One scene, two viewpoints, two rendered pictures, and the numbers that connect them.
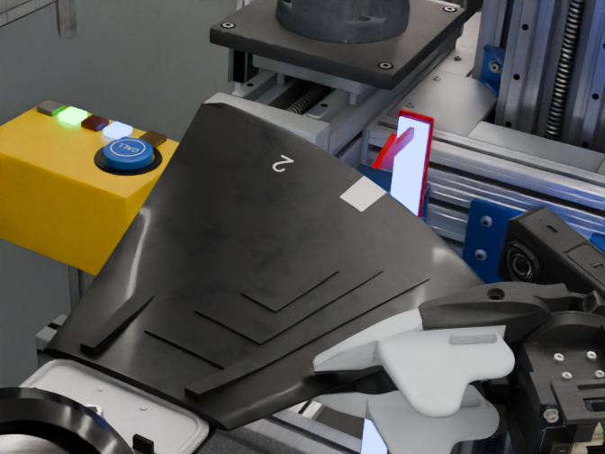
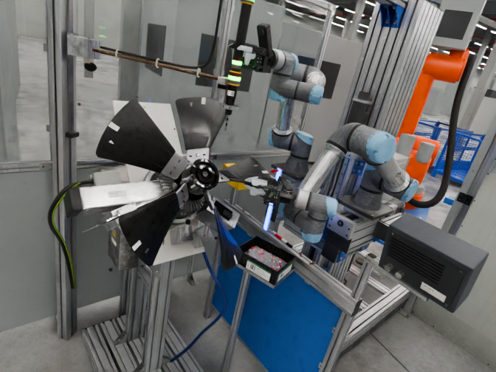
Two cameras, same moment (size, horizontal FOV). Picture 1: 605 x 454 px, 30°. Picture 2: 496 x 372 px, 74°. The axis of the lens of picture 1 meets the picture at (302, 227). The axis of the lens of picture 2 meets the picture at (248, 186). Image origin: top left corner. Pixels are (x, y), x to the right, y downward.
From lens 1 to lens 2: 0.86 m
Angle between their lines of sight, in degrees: 20
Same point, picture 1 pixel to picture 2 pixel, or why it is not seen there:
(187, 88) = not seen: hidden behind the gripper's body
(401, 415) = (253, 190)
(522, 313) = (269, 179)
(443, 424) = (257, 192)
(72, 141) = not seen: hidden behind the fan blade
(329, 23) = (291, 167)
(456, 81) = not seen: hidden behind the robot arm
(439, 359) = (257, 181)
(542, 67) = (328, 186)
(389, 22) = (302, 170)
